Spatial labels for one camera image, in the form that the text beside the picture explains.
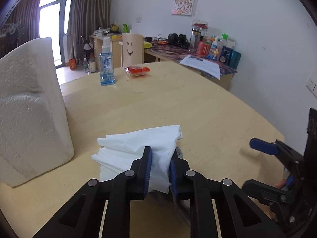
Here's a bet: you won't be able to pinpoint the grey sock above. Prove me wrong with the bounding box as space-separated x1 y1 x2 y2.
148 144 191 226

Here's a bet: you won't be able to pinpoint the brown curtain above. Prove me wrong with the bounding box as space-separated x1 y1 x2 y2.
1 0 40 57
67 0 111 60

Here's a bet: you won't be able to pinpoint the right brown curtain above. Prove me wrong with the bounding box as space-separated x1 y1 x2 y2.
67 0 111 60

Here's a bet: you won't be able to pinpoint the patterned desk mat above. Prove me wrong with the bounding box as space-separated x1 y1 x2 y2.
144 43 237 80

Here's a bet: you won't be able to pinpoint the white towel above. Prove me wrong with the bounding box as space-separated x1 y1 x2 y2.
91 125 183 193

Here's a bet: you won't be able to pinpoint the wooden desk with drawers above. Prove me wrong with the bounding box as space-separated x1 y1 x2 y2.
89 33 123 68

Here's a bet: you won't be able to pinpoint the wooden smiley chair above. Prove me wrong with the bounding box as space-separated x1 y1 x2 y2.
122 33 144 67

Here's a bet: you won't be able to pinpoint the steel thermos bottle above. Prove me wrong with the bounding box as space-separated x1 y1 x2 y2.
189 24 202 53

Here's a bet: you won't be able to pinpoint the black headphones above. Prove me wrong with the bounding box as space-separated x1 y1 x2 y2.
167 33 189 49

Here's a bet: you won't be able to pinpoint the white printed paper sheet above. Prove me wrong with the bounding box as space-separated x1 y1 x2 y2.
180 55 220 80

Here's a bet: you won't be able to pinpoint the anime girl wall picture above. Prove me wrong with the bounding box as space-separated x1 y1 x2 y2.
171 0 195 16

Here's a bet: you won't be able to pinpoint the left brown curtain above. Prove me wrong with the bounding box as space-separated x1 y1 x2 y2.
1 0 40 57

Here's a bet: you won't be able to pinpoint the red snack packet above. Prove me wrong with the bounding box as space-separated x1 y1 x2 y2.
124 66 150 77

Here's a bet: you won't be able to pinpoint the teal box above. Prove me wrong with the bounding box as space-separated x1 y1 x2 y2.
228 51 241 70

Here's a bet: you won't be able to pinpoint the glass balcony door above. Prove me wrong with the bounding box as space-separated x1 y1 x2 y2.
39 0 72 68

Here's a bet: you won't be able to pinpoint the blue spray bottle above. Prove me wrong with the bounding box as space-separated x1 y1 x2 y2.
99 37 115 86

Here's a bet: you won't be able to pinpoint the white styrofoam box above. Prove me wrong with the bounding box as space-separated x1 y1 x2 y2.
1 38 74 187

